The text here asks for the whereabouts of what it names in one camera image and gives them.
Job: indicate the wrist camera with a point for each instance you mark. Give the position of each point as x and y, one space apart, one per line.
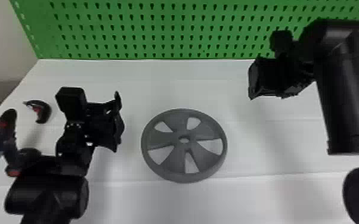
71 101
281 42

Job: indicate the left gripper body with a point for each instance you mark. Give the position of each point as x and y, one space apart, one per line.
102 125

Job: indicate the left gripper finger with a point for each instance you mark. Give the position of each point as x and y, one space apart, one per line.
117 100
113 145

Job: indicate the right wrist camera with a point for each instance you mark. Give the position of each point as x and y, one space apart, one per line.
281 42

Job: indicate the grey wheel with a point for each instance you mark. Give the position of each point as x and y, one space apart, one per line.
184 145

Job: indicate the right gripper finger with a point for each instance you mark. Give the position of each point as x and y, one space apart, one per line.
265 78

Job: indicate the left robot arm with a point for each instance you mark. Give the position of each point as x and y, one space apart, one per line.
51 194

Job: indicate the small black red tool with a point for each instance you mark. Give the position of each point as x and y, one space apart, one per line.
41 111

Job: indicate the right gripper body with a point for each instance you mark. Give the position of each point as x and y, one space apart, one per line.
298 76

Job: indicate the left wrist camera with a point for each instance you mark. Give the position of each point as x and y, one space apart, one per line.
71 101

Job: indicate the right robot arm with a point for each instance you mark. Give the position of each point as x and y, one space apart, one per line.
345 94

